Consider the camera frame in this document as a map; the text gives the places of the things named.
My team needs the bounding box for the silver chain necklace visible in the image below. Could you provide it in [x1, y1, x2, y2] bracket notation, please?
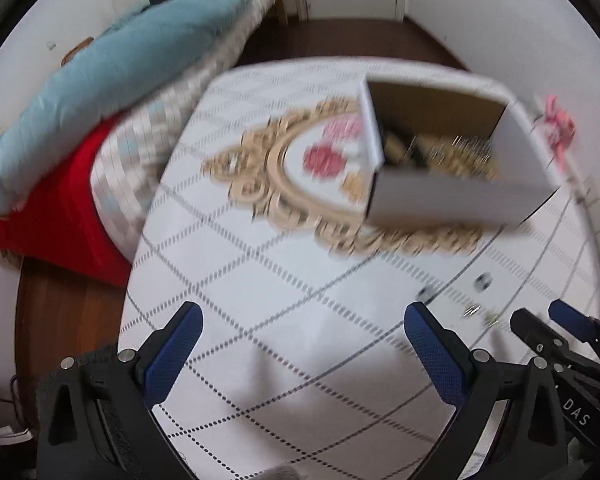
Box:
[460, 303, 502, 331]

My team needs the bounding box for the checkered bed sheet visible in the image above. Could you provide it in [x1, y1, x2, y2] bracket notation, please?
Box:
[91, 0, 276, 262]

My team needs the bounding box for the light blue duvet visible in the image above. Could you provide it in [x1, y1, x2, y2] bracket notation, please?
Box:
[0, 0, 252, 216]

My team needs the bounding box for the pink panther plush toy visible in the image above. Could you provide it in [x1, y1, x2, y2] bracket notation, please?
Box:
[539, 96, 578, 172]

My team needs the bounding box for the patterned white tablecloth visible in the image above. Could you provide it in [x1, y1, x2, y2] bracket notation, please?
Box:
[119, 58, 600, 479]

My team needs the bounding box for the black smart wristband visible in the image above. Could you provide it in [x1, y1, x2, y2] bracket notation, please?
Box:
[384, 132, 428, 169]

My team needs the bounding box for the red blanket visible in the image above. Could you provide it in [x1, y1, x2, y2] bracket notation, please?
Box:
[0, 115, 131, 287]

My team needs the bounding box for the wooden bead bracelet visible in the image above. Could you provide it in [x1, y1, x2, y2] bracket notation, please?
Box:
[419, 134, 499, 181]

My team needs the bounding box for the brown item by wall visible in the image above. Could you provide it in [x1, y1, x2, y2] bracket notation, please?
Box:
[60, 37, 95, 66]

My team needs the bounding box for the cardboard box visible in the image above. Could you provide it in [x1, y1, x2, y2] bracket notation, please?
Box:
[360, 68, 560, 229]

